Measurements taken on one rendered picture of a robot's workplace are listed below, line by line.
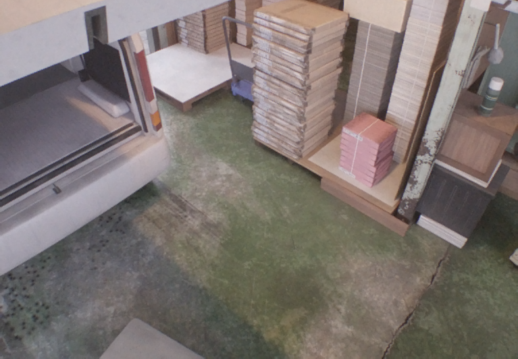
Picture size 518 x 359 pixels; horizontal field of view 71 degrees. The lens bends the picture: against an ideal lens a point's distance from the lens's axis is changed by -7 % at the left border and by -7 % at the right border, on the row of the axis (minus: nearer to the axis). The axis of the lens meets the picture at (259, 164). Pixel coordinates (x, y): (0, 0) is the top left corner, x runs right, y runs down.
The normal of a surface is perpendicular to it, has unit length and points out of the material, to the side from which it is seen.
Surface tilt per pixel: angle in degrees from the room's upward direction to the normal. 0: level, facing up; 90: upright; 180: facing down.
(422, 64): 90
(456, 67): 90
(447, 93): 90
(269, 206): 0
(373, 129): 0
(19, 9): 10
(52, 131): 0
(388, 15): 90
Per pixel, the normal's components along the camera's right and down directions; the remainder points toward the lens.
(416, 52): -0.68, 0.48
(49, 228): 0.72, 0.42
